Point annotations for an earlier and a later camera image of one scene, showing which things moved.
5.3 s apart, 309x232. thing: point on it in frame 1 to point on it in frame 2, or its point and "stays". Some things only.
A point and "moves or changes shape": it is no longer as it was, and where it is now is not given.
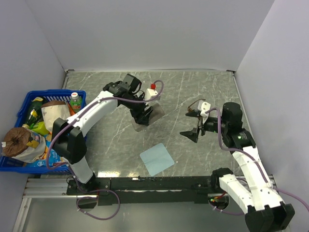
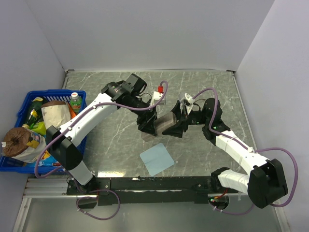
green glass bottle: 35,113 stays
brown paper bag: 53,109 stays
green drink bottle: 76,102 stays
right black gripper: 192,134 to 176,130
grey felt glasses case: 157,113 moves or changes shape
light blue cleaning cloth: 157,159 stays
